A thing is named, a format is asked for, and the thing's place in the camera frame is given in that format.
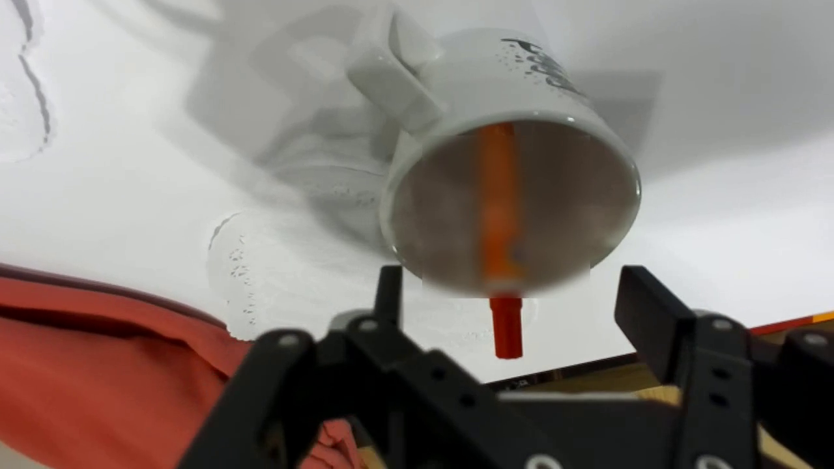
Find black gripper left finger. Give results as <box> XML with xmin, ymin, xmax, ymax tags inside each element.
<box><xmin>372</xmin><ymin>262</ymin><xmax>408</xmax><ymax>339</ymax></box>

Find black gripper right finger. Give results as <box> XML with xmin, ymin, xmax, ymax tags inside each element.
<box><xmin>612</xmin><ymin>262</ymin><xmax>698</xmax><ymax>386</ymax></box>

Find orange marker pen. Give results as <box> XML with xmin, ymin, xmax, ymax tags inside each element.
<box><xmin>475</xmin><ymin>122</ymin><xmax>529</xmax><ymax>361</ymax></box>

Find light wooden table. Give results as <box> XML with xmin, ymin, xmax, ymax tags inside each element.
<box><xmin>481</xmin><ymin>308</ymin><xmax>834</xmax><ymax>469</ymax></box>

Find white ceramic mug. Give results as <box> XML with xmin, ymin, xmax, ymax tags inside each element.
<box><xmin>344</xmin><ymin>6</ymin><xmax>647</xmax><ymax>299</ymax></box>

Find flat white doily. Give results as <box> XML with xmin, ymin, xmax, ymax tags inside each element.
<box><xmin>203</xmin><ymin>210</ymin><xmax>267</xmax><ymax>344</ymax></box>

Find orange-red cloth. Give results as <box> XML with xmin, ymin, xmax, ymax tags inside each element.
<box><xmin>0</xmin><ymin>260</ymin><xmax>367</xmax><ymax>469</ymax></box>

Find textured white lace doily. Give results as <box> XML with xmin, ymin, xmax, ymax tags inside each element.
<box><xmin>0</xmin><ymin>0</ymin><xmax>56</xmax><ymax>163</ymax></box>

